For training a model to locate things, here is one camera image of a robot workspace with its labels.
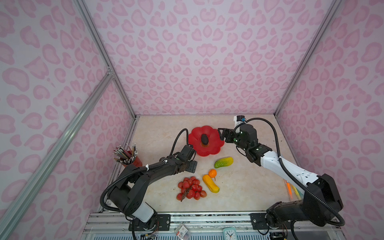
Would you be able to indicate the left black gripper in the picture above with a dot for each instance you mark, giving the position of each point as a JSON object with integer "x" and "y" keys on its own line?
{"x": 193, "y": 166}

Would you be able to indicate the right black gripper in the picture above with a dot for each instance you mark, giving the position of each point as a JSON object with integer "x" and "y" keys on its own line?
{"x": 226, "y": 130}

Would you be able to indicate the dark brown fake avocado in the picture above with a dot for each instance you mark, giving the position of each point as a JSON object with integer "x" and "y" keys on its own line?
{"x": 204, "y": 140}

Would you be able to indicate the red fake strawberry bunch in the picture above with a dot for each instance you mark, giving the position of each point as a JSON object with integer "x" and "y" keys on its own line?
{"x": 190, "y": 188}

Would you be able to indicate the green yellow fake cucumber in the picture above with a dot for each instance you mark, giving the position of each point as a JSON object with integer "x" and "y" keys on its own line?
{"x": 224, "y": 162}

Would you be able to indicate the yellow fake squash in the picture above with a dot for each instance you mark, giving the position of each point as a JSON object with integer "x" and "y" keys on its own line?
{"x": 210, "y": 184}

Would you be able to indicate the small orange fake tangerine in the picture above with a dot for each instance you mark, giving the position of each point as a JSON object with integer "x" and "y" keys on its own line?
{"x": 212, "y": 173}

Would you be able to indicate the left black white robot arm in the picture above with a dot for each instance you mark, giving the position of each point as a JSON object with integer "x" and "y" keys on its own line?
{"x": 126, "y": 194}

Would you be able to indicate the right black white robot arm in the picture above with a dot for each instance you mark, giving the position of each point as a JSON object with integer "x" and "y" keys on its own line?
{"x": 321, "y": 203}

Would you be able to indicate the red flower-shaped fruit bowl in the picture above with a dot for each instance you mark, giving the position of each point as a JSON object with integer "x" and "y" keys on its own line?
{"x": 214, "y": 139}

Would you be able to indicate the red cup of pencils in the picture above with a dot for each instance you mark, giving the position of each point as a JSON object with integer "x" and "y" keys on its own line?
{"x": 127, "y": 156}

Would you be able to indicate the red white small tag box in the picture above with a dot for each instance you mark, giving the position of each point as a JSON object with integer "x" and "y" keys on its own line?
{"x": 182, "y": 232}

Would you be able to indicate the small teal alarm clock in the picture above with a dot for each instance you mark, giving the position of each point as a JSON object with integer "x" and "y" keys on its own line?
{"x": 230, "y": 234}

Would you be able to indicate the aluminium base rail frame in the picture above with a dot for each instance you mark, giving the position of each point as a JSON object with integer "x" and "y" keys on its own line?
{"x": 205, "y": 226}

